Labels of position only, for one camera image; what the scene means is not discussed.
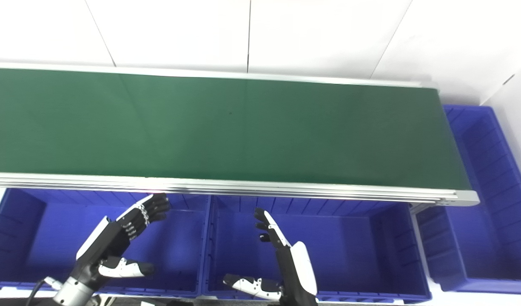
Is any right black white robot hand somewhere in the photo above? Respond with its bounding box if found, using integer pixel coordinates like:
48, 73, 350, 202
223, 207, 319, 306

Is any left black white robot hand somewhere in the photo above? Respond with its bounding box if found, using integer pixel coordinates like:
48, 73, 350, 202
75, 193, 171, 294

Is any blue plastic bin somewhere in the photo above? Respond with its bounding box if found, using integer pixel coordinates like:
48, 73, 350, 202
0, 188, 211, 298
416, 105, 521, 295
201, 195, 432, 304

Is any green conveyor belt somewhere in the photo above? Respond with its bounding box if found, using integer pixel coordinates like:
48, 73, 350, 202
0, 68, 472, 192
0, 62, 480, 207

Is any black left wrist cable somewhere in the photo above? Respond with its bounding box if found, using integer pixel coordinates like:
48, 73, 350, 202
28, 277, 63, 306

